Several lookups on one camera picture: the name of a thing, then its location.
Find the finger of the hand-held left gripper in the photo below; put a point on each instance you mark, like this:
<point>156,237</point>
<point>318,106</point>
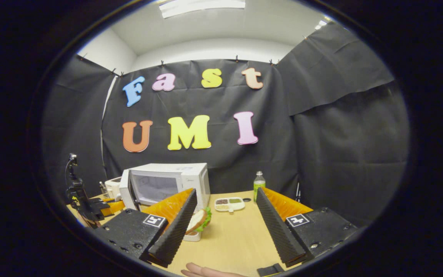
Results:
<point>113,208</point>

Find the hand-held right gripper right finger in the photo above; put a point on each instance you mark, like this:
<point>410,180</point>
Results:
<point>279,231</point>

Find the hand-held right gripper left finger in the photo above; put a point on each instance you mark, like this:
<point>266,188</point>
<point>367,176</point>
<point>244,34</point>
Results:
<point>175,231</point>

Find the lettuce sandwich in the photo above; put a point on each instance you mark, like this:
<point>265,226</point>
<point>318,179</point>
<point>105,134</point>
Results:
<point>199,220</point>

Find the white microwave oven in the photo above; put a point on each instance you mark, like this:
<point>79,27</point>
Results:
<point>167,184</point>

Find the white rectangular tray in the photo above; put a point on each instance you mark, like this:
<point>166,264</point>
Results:
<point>194,236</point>

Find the white toaster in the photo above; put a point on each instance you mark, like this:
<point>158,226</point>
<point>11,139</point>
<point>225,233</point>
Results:
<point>113,187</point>

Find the green drink bottle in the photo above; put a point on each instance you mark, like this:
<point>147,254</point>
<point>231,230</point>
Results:
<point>259,184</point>

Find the white divided snack dish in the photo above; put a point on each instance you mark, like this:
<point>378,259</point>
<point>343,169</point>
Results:
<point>229,204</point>

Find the black backdrop cloth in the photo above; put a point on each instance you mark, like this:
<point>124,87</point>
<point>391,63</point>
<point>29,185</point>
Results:
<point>283,134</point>

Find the small ceiling light panel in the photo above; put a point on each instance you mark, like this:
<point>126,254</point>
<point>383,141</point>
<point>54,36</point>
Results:
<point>320,24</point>

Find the large ceiling light panel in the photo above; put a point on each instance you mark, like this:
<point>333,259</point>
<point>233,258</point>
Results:
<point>202,7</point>

